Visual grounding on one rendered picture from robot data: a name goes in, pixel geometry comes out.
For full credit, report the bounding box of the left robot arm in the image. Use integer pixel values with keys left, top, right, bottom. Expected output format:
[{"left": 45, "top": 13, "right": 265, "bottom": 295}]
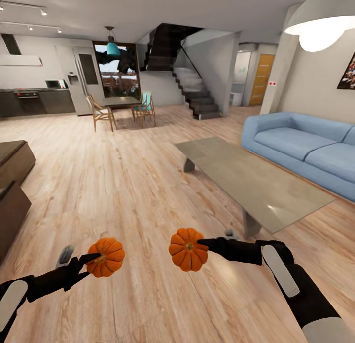
[{"left": 0, "top": 245, "right": 101, "bottom": 343}]

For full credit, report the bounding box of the pumpkin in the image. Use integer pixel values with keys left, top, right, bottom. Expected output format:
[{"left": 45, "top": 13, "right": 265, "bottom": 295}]
[
  {"left": 169, "top": 228, "right": 209, "bottom": 272},
  {"left": 86, "top": 238, "right": 125, "bottom": 278}
]

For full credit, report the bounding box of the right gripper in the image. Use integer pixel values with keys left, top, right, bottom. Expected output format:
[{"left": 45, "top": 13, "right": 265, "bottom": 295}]
[{"left": 197, "top": 237, "right": 247, "bottom": 263}]

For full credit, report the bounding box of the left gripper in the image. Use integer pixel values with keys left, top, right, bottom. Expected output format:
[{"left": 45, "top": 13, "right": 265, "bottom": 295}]
[{"left": 47, "top": 253, "right": 101, "bottom": 294}]

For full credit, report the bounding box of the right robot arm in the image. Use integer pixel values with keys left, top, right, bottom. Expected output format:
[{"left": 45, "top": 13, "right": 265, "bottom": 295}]
[{"left": 197, "top": 229, "right": 355, "bottom": 343}]

